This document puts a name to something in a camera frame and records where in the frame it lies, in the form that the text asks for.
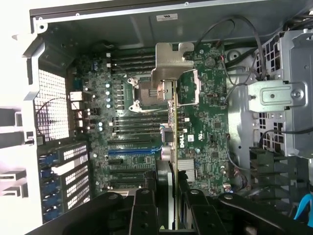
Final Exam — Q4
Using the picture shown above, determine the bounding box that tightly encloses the silver chipset heatsink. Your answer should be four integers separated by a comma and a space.
177, 158, 196, 182

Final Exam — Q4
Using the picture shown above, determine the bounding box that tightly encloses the black RAM slot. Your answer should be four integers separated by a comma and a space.
111, 131, 190, 137
110, 62, 157, 69
110, 69, 157, 75
110, 49, 157, 56
110, 56, 157, 63
111, 116, 190, 122
111, 126, 190, 132
111, 121, 190, 127

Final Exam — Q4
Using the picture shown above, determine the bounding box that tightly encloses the black open PC case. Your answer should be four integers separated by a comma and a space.
22, 0, 313, 235

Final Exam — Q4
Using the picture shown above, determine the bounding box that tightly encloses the black looped wire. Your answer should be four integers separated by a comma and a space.
197, 15, 268, 81

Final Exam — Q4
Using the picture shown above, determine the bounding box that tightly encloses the silver metal drive cage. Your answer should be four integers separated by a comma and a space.
226, 28, 313, 159

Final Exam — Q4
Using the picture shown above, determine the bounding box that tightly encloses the round coin cell battery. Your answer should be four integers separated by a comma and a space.
204, 56, 217, 69

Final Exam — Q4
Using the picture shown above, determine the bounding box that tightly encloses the metal socket cover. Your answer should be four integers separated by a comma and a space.
178, 68, 202, 106

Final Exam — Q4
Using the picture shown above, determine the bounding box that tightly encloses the blue expansion slot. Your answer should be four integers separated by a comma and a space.
108, 148, 156, 156

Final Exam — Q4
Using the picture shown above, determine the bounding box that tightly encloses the thin metal locking lever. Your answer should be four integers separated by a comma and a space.
112, 63, 134, 75

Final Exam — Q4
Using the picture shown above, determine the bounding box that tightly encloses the white expansion slot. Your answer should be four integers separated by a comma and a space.
111, 188, 137, 195

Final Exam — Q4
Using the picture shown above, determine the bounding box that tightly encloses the green Dell motherboard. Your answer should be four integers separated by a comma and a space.
70, 43, 232, 196

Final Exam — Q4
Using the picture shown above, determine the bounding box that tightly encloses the CPU socket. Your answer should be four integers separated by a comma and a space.
128, 74, 181, 113

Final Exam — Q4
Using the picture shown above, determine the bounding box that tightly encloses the blue SATA wire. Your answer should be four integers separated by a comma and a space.
292, 192, 313, 221

